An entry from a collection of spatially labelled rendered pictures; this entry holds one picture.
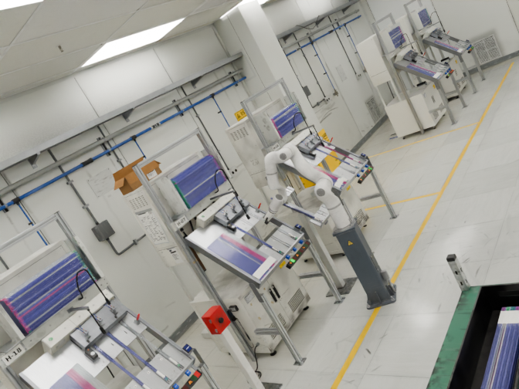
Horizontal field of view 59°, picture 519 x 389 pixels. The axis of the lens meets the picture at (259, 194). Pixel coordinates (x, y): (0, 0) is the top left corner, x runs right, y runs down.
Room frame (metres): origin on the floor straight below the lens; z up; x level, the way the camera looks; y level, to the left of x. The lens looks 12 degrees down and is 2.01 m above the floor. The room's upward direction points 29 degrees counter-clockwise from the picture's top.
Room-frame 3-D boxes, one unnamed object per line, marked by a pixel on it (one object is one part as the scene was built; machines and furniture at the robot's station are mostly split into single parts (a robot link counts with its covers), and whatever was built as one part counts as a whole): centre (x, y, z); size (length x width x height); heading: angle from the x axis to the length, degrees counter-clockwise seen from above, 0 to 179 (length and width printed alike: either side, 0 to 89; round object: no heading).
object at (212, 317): (3.05, 0.70, 0.39); 0.24 x 0.24 x 0.78; 46
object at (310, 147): (4.81, -0.62, 0.65); 1.01 x 0.73 x 1.29; 46
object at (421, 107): (7.47, -2.96, 0.95); 1.36 x 0.82 x 1.90; 46
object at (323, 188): (3.40, -0.45, 1.00); 0.19 x 0.12 x 0.24; 152
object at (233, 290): (3.89, 0.53, 0.31); 0.70 x 0.65 x 0.62; 136
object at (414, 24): (8.49, -3.99, 0.95); 1.36 x 0.82 x 1.90; 46
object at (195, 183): (3.85, 0.40, 1.52); 0.51 x 0.13 x 0.27; 136
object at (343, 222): (3.43, -0.46, 0.79); 0.19 x 0.19 x 0.18
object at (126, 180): (3.98, 0.69, 1.82); 0.68 x 0.30 x 0.20; 136
